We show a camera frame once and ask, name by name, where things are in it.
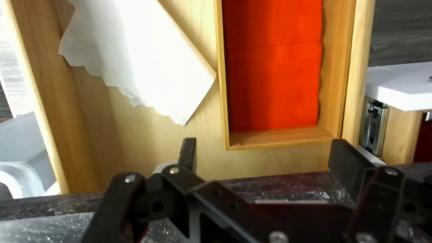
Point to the small wooden drawer white front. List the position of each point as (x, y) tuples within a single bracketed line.
[(400, 85)]

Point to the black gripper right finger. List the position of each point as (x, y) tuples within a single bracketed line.
[(378, 203)]

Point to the orange drawer liner cloth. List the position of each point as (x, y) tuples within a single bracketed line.
[(270, 68)]

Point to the white paper napkin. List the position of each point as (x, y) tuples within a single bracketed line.
[(143, 58)]

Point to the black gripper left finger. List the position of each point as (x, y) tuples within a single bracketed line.
[(116, 203)]

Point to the metal drawer slide rail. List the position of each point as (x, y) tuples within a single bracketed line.
[(373, 130)]

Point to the wooden drawer with white front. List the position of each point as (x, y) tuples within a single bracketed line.
[(135, 143)]

